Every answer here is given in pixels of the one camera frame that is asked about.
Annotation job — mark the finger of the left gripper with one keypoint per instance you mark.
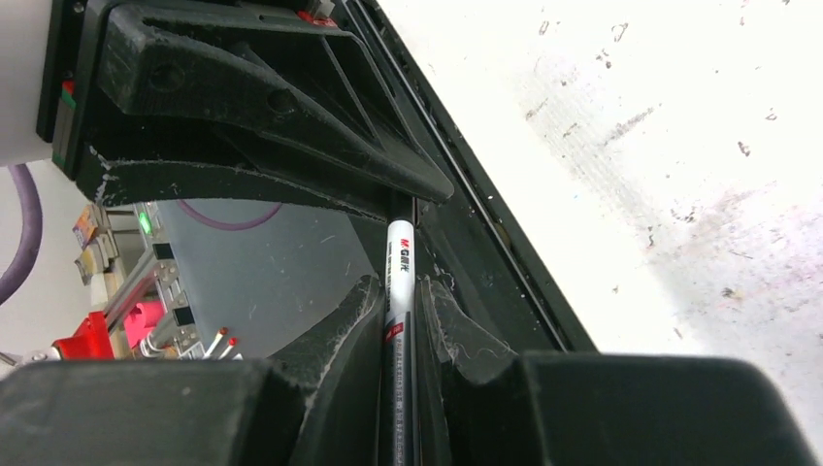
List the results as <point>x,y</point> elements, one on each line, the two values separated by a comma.
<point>310,88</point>
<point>169,160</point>

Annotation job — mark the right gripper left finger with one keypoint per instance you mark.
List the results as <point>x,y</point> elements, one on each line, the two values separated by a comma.
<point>314,402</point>

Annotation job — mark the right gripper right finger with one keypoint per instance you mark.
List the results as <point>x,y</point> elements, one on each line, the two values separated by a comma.
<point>492,405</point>

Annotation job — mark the black white marker pen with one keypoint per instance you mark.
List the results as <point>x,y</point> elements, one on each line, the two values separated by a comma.
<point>397,441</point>

